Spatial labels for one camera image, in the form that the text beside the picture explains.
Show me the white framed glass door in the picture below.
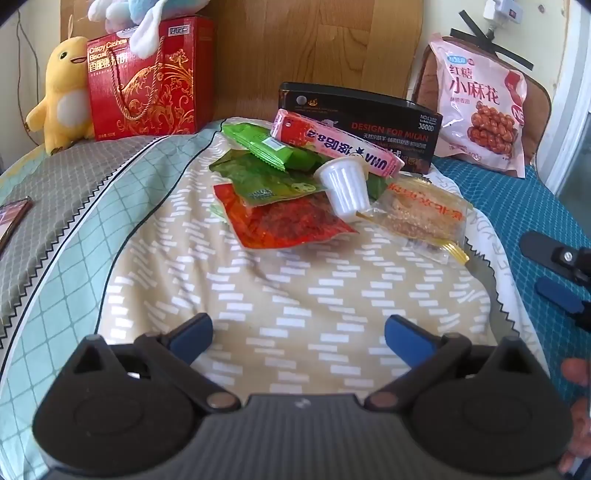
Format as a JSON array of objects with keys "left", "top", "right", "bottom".
[{"left": 536, "top": 0, "right": 591, "bottom": 200}]

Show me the person's right hand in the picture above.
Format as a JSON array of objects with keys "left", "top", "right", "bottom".
[{"left": 558, "top": 357, "right": 591, "bottom": 476}]

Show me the large pink snack bag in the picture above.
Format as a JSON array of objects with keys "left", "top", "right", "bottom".
[{"left": 427, "top": 33, "right": 528, "bottom": 179}]

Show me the red gift box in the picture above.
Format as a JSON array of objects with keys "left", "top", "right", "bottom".
[{"left": 87, "top": 15, "right": 215, "bottom": 139}]

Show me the beige patterned quilt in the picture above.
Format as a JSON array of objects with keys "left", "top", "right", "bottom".
[{"left": 0, "top": 117, "right": 551, "bottom": 480}]

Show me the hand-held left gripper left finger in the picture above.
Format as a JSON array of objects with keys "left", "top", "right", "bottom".
[{"left": 60, "top": 313, "right": 242, "bottom": 412}]

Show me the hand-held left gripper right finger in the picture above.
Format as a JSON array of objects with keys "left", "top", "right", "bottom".
[{"left": 365, "top": 315, "right": 537, "bottom": 412}]

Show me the red snack packet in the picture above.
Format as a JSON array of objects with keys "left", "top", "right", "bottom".
[{"left": 213, "top": 182, "right": 359, "bottom": 250}]

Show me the long pink candy box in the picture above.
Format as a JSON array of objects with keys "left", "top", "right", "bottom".
[{"left": 270, "top": 109, "right": 406, "bottom": 177}]

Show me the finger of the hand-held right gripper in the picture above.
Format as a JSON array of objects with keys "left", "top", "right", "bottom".
[
  {"left": 534, "top": 277, "right": 591, "bottom": 334},
  {"left": 519, "top": 231, "right": 591, "bottom": 283}
]

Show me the dark green snack packet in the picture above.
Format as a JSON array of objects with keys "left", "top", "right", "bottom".
[{"left": 210, "top": 152, "right": 389, "bottom": 206}]

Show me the bright green snack packet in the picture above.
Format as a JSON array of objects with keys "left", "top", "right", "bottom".
[{"left": 223, "top": 124, "right": 324, "bottom": 171}]

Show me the brown cushioned chair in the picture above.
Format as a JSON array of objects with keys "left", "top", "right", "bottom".
[{"left": 406, "top": 11, "right": 553, "bottom": 182}]

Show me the black cardboard box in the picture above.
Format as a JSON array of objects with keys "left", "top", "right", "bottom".
[{"left": 278, "top": 82, "right": 437, "bottom": 175}]

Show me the white wall charger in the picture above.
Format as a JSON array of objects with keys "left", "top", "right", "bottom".
[{"left": 482, "top": 0, "right": 525, "bottom": 33}]

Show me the wooden headboard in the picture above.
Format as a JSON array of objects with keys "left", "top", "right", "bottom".
[{"left": 60, "top": 0, "right": 426, "bottom": 136}]

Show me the clear cake packet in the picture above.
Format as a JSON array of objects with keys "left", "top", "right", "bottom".
[{"left": 355, "top": 174, "right": 472, "bottom": 265}]

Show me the smartphone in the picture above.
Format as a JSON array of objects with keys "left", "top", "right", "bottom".
[{"left": 0, "top": 196, "right": 34, "bottom": 256}]

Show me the yellow plush toy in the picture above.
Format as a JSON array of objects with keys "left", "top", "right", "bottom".
[{"left": 25, "top": 36, "right": 95, "bottom": 155}]

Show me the white and blue plush toy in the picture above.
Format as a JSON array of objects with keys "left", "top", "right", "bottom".
[{"left": 88, "top": 0, "right": 185, "bottom": 54}]

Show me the blue patterned bed sheet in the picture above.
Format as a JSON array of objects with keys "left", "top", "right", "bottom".
[{"left": 431, "top": 157, "right": 591, "bottom": 418}]

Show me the white plastic jelly cup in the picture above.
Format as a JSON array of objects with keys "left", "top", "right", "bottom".
[{"left": 314, "top": 156, "right": 371, "bottom": 219}]

